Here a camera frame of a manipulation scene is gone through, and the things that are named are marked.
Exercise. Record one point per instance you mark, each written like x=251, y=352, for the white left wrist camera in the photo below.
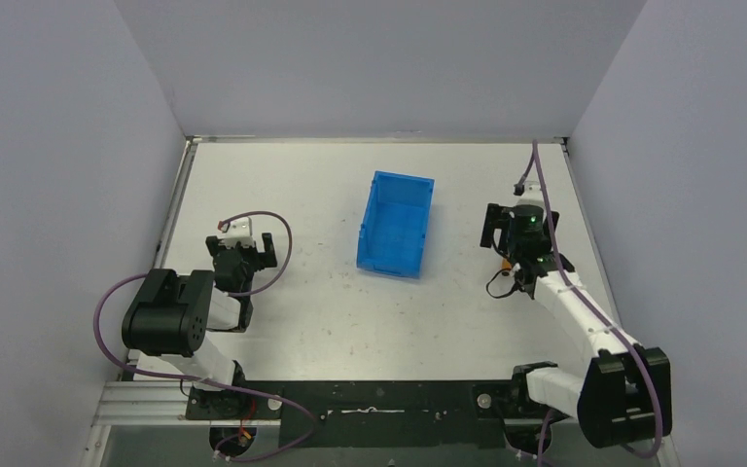
x=237, y=229

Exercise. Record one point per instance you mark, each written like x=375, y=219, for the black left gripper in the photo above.
x=251, y=259

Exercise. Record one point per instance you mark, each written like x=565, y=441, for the aluminium back table rail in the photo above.
x=407, y=138

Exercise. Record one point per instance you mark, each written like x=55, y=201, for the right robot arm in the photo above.
x=624, y=395

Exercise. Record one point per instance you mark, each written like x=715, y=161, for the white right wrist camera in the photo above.
x=529, y=193

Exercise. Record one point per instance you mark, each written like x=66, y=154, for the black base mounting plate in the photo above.
x=378, y=414

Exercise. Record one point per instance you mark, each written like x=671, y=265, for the aluminium left table rail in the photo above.
x=175, y=200

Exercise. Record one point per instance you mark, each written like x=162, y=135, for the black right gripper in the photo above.
x=500, y=219

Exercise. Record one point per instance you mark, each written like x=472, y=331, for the blue plastic bin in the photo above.
x=392, y=235

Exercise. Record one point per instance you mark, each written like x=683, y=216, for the aluminium front frame rail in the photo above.
x=163, y=402

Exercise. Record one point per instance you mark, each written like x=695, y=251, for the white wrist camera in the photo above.
x=237, y=229
x=529, y=193

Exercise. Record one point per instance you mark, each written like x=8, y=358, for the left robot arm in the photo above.
x=172, y=315

